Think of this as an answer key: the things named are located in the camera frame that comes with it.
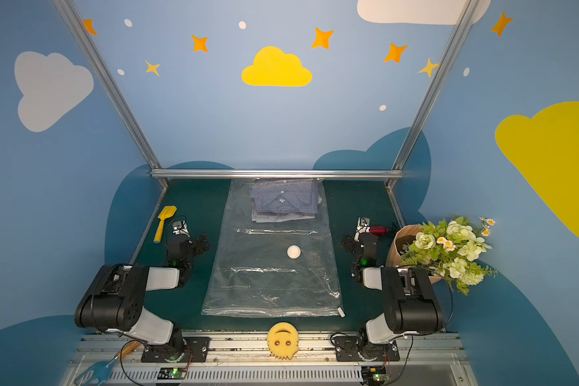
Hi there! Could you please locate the blue fork wooden handle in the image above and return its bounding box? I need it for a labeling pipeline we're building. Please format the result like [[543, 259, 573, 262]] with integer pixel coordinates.
[[73, 340, 140, 386]]

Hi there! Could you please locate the red cylindrical bottle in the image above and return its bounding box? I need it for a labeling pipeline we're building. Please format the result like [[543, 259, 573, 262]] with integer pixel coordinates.
[[368, 225, 390, 236]]

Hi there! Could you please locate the left circuit board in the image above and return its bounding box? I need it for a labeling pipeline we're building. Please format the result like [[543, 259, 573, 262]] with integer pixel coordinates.
[[157, 368, 188, 381]]

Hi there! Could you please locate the yellow smiley sponge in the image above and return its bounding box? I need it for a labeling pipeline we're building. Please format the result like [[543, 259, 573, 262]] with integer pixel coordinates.
[[266, 322, 299, 360]]

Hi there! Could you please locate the circuit board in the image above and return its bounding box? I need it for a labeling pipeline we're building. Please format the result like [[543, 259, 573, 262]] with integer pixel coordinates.
[[157, 368, 188, 381], [360, 367, 391, 386]]

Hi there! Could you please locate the flower bouquet in paper pot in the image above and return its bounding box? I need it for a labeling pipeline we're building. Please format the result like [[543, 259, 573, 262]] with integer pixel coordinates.
[[386, 216, 498, 295]]

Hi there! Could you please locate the clear plastic vacuum bag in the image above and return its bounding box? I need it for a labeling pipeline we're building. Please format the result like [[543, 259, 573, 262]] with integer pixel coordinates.
[[202, 179, 343, 318]]

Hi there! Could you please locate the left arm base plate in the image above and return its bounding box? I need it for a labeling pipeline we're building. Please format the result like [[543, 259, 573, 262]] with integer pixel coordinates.
[[141, 336, 211, 364]]

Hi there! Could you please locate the yellow toy shovel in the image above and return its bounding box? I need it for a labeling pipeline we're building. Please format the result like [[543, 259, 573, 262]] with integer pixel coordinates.
[[154, 205, 177, 244]]

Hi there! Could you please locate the blue checkered shirt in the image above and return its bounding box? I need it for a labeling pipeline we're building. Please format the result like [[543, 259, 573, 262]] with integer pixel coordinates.
[[249, 179, 323, 224]]

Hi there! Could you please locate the right circuit board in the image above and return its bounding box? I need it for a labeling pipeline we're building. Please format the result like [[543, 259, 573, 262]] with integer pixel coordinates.
[[360, 367, 391, 386]]

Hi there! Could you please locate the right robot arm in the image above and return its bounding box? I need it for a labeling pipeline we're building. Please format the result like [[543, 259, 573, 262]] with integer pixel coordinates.
[[332, 217, 445, 362]]

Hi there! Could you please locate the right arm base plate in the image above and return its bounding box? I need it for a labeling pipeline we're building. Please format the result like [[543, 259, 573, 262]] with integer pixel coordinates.
[[330, 335, 400, 362]]

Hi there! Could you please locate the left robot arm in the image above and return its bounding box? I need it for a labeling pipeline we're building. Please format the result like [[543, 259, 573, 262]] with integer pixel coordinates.
[[74, 220, 210, 363]]

